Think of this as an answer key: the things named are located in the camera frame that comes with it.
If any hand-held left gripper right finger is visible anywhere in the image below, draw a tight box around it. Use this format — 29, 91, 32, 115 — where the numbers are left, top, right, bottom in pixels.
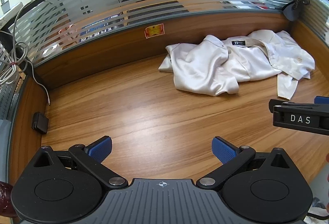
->
196, 137, 296, 190

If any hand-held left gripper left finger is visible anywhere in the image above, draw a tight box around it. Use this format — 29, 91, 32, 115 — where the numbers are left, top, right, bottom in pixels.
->
27, 136, 129, 190

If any cream satin shirt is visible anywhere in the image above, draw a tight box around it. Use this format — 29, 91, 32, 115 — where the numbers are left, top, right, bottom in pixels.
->
158, 29, 316, 100

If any small black box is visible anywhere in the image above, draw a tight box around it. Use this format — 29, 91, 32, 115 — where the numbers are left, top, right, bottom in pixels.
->
31, 112, 49, 134

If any crumpled plastic bag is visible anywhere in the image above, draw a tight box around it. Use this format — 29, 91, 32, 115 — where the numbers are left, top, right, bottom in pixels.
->
305, 198, 329, 224

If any dark red pot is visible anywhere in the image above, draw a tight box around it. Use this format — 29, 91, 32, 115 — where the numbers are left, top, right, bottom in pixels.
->
0, 180, 12, 220

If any blue box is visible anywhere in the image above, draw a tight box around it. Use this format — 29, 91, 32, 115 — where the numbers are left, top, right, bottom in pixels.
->
79, 14, 124, 44

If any red and yellow sticker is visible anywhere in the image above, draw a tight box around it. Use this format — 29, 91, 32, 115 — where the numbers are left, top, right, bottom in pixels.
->
144, 24, 165, 39

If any white charger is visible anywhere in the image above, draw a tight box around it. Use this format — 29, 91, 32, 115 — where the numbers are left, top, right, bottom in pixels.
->
0, 0, 11, 16

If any white cable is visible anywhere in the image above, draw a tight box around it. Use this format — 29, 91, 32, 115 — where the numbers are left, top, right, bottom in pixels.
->
0, 1, 52, 106

